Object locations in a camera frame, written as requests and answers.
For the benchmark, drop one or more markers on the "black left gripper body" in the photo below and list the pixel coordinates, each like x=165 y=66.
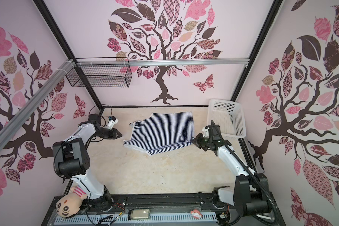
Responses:
x=107 y=133

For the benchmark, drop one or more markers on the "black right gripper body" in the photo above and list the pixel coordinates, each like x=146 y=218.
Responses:
x=202 y=142

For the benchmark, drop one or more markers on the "navy striped tank top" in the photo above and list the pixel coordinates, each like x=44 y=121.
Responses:
x=162 y=133

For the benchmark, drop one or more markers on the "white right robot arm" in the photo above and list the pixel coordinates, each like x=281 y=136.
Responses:
x=250 y=195

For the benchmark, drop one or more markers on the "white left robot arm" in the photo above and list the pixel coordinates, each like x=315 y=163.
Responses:
x=72 y=161

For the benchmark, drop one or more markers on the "white plastic laundry basket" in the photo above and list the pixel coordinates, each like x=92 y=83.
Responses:
x=229 y=116

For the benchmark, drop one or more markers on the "plush doll striped shirt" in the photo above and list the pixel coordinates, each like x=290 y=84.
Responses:
x=70 y=204

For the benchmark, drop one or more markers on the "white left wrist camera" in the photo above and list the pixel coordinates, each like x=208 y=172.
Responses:
x=112 y=121

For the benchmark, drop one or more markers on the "black wire mesh basket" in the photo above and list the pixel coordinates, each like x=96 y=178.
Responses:
x=105 y=72

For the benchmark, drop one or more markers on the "pink toy on rail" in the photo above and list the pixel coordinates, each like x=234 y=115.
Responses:
x=196 y=214

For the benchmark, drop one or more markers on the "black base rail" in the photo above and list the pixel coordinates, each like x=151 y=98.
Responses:
x=166 y=210

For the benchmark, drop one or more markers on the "beige box on rail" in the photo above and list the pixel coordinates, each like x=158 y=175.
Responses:
x=139 y=214

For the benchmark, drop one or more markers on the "aluminium rail back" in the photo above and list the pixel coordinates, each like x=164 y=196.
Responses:
x=176 y=62

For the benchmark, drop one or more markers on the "aluminium rail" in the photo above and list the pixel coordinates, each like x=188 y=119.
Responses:
x=31 y=105
x=176 y=62

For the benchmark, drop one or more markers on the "aluminium rail left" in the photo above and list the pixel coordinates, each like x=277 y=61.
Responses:
x=31 y=105

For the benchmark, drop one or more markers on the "black corner frame post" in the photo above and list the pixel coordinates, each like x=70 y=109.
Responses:
x=267 y=25
x=43 y=9

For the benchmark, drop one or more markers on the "black right corner frame post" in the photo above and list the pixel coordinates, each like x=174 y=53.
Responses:
x=267 y=25

